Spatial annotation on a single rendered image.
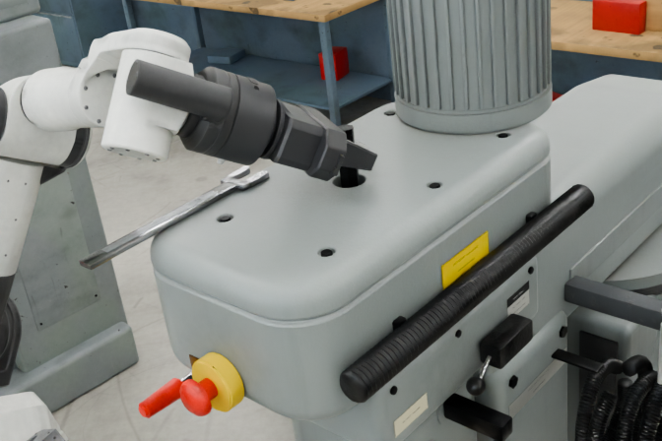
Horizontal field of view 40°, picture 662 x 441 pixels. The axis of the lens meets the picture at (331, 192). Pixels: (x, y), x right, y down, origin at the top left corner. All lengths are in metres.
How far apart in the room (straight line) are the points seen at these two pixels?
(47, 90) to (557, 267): 0.68
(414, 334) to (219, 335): 0.19
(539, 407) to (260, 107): 0.62
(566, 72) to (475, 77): 4.76
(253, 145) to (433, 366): 0.32
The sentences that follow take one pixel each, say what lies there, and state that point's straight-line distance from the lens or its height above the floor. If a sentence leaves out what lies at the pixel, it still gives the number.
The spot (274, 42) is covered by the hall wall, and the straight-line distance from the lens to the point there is 7.38.
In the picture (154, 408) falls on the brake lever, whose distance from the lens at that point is 1.03.
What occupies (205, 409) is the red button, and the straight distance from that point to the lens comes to 0.92.
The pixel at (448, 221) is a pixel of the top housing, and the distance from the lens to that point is 0.95.
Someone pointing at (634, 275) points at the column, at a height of 1.56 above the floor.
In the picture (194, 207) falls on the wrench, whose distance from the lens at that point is 0.99.
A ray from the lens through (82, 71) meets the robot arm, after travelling 0.97.
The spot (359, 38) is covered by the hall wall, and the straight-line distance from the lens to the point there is 6.74.
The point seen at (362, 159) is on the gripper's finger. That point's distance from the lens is 0.99.
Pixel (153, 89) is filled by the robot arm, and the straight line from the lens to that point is 0.84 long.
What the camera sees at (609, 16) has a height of 0.96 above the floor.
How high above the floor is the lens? 2.32
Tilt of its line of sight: 26 degrees down
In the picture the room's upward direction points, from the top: 7 degrees counter-clockwise
